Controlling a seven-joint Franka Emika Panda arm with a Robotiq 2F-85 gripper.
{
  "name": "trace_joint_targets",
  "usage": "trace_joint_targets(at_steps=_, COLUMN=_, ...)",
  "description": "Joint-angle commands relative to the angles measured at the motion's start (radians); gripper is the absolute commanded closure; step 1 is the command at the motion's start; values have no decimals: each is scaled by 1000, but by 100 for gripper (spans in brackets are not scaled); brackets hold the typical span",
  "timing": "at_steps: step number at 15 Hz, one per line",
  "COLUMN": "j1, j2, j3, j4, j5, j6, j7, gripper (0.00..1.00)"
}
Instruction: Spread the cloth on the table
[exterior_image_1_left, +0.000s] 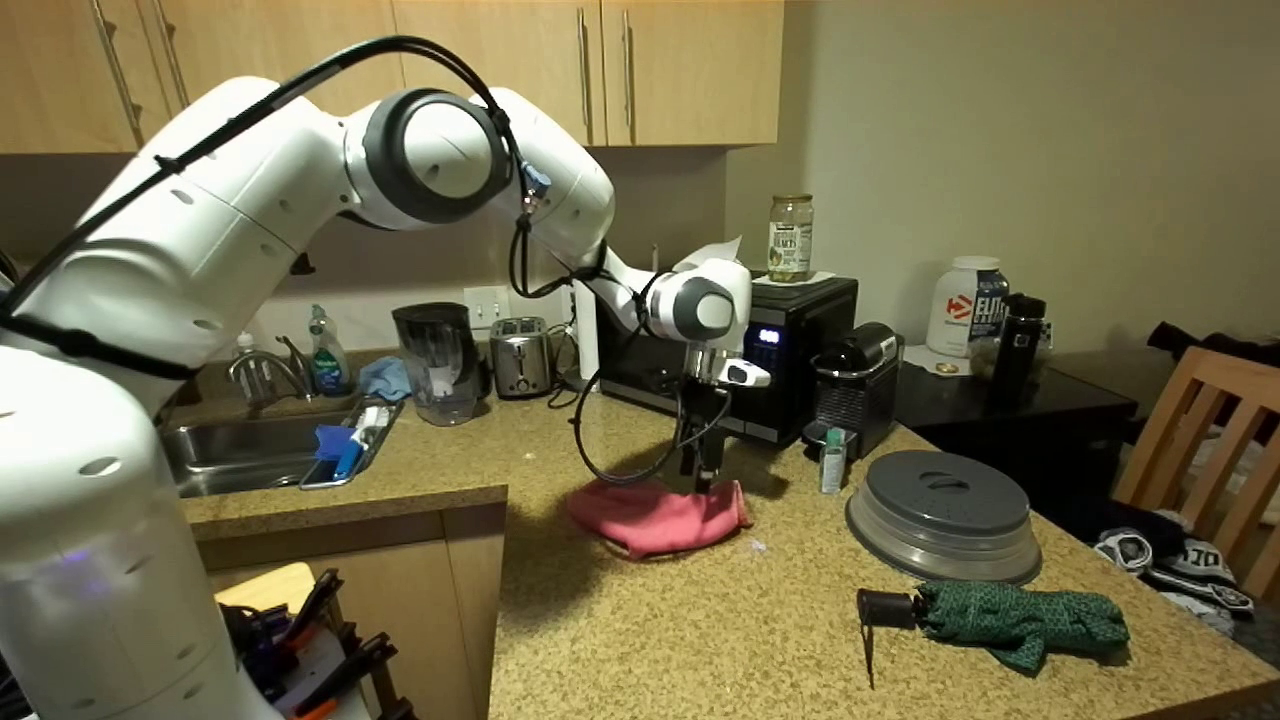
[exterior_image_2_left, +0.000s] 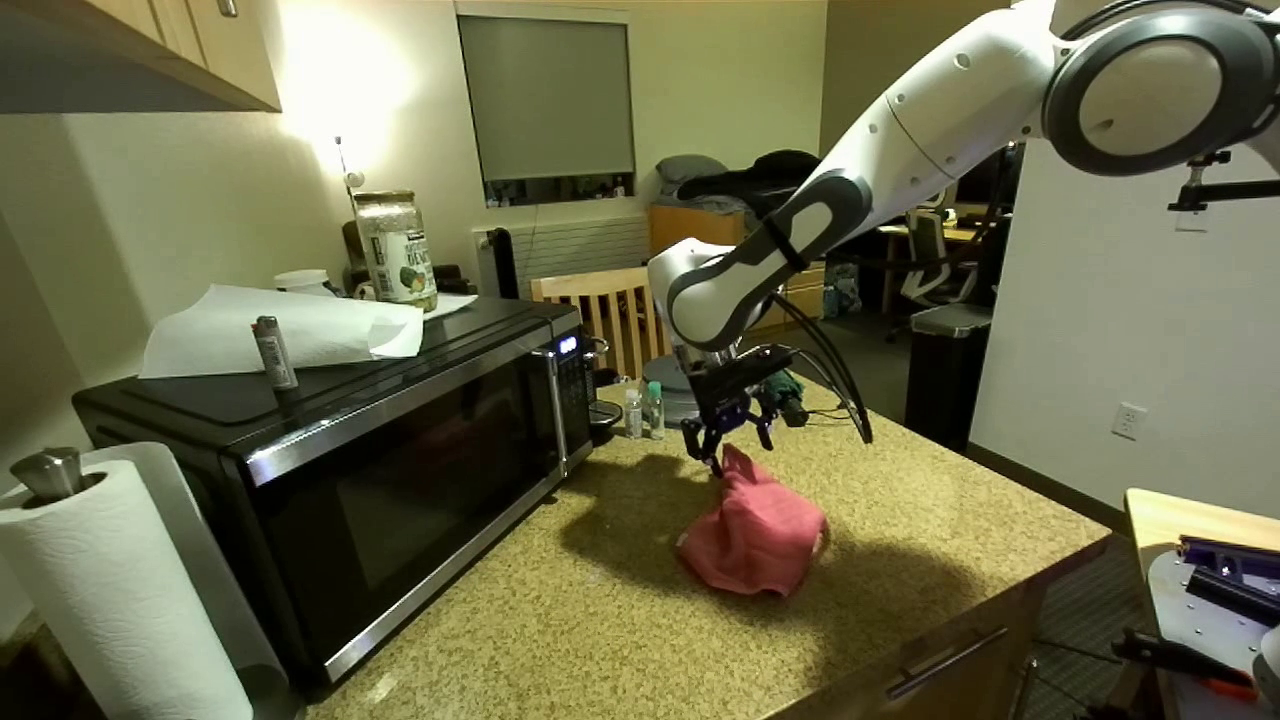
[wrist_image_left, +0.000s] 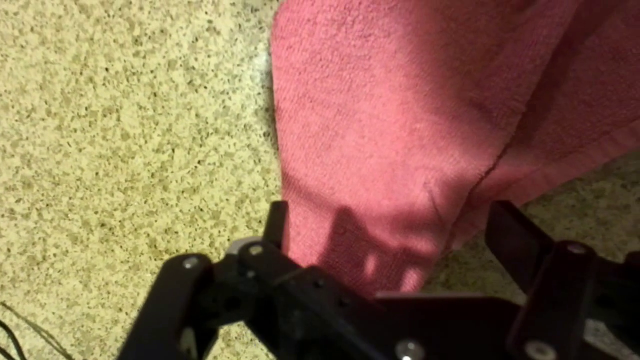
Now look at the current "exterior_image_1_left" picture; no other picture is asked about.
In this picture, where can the silver toaster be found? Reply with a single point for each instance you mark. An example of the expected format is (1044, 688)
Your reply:
(522, 363)

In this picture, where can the clear soap dispenser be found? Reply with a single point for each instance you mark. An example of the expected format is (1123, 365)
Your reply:
(250, 363)

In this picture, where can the green dish soap bottle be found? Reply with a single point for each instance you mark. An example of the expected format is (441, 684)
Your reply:
(325, 353)

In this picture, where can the glass jar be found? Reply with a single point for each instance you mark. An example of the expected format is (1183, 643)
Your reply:
(788, 243)

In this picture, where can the grey plastic dome cover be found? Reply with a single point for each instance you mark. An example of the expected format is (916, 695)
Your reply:
(940, 514)

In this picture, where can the wooden chair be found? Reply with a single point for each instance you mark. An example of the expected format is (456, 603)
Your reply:
(1201, 443)

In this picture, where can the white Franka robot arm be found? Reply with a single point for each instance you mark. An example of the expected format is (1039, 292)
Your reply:
(200, 243)

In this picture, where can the white wall outlet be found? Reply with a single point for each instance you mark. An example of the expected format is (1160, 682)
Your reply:
(485, 301)

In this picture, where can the black side table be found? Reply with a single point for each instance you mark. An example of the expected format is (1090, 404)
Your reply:
(1012, 426)

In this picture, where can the green folded umbrella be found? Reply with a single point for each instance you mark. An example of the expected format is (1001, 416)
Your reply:
(1026, 622)

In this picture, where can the black and white bag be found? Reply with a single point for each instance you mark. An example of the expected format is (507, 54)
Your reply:
(1174, 563)

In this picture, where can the dark garment on chair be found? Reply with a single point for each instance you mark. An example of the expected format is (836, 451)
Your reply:
(1201, 341)

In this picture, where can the small green-capped bottle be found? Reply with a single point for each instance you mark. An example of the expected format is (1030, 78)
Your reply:
(834, 463)

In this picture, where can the white plastic jug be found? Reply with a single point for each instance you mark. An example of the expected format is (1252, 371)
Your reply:
(951, 315)

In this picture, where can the steel sink faucet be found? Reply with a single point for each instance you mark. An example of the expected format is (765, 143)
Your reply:
(273, 372)

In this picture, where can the light wooden wall cabinets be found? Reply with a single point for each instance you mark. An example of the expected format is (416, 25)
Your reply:
(667, 67)

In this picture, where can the pink cloth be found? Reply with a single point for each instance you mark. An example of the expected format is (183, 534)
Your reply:
(655, 522)

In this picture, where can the black coffee maker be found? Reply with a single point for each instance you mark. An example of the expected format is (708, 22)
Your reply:
(855, 383)

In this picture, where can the black drink bottle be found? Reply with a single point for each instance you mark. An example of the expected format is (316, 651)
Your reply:
(1022, 341)

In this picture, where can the steel kitchen sink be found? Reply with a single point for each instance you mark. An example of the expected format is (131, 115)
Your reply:
(254, 452)

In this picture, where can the blue dish brush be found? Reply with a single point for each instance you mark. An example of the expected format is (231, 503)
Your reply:
(347, 445)

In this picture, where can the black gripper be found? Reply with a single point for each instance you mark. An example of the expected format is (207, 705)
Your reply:
(700, 414)

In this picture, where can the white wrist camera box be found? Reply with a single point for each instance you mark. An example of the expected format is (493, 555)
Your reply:
(747, 372)

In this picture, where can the black microwave oven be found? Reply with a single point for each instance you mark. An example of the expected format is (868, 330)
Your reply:
(803, 363)

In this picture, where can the blue rag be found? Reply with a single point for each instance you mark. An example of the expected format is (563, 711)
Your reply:
(385, 383)

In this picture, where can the wooden counter base cabinet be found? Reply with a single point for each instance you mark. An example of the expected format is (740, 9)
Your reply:
(402, 573)

